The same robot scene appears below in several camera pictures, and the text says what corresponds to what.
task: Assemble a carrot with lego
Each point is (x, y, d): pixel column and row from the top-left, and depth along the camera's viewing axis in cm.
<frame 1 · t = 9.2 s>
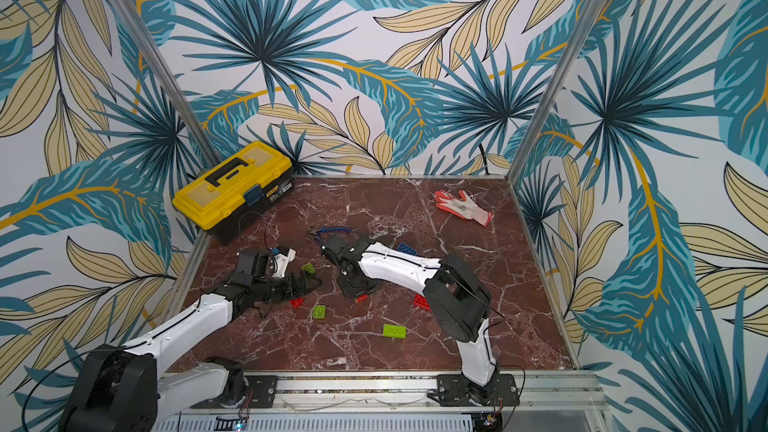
left hand: (310, 289, 83), fingers open
right hand: (355, 289, 87), fingers open
yellow black toolbox: (232, 195, 94), point 17 cm above the table
red white work glove: (462, 206, 112), on the table
small red lego brick: (296, 303, 88), on the table
green square lego brick: (319, 312, 87), on the table
long green lego brick: (396, 331, 85), on the table

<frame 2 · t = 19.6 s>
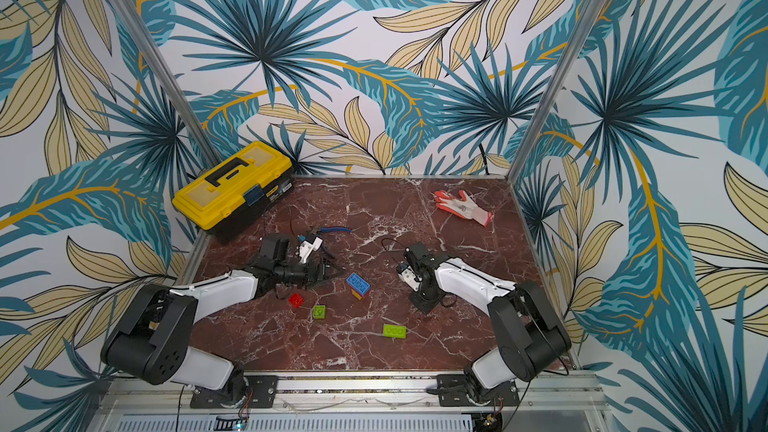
left hand: (335, 279, 83), fingers open
right hand: (427, 299, 88), fingers open
yellow lego brick: (357, 295, 88), point 4 cm above the table
the other named things where they were.

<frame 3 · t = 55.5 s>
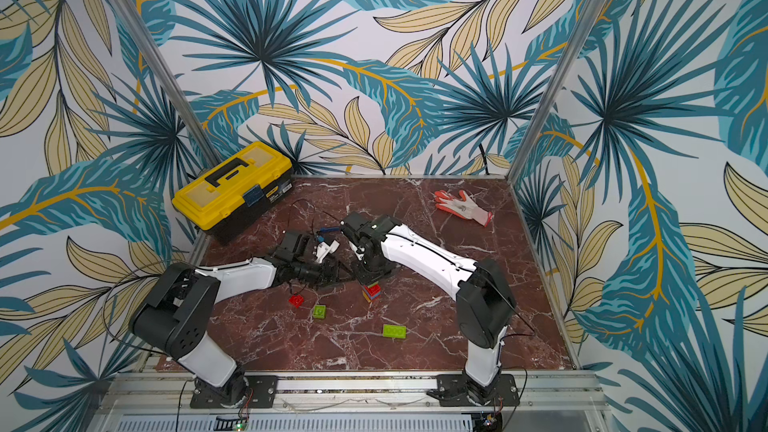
left hand: (346, 283, 85), fingers open
right hand: (368, 277, 82), fingers open
red lego brick lower: (373, 290, 83), point 9 cm above the table
the other named things where they were.

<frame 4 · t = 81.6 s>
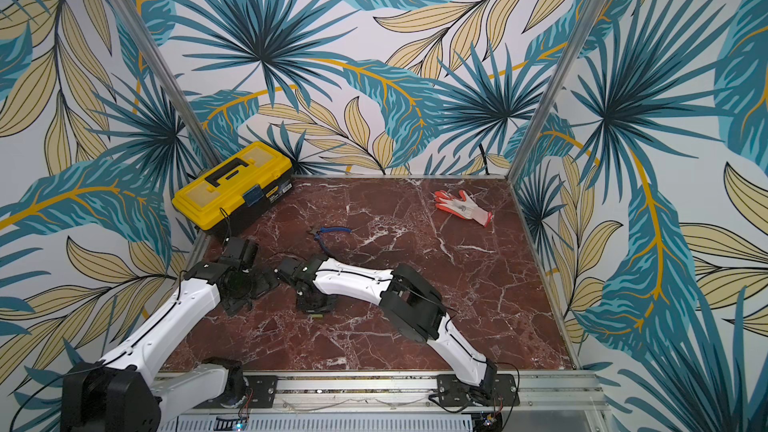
left hand: (260, 295, 82), fingers open
right hand: (309, 310, 85), fingers open
